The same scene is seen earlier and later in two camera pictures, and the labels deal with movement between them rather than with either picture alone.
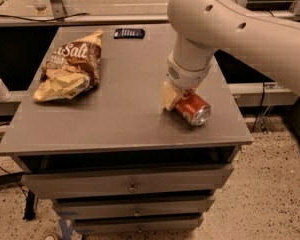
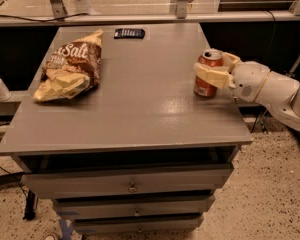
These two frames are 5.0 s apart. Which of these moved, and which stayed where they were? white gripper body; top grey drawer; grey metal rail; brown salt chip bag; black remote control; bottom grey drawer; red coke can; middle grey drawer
Moved: red coke can; white gripper body
Stayed: brown salt chip bag; black remote control; middle grey drawer; grey metal rail; bottom grey drawer; top grey drawer
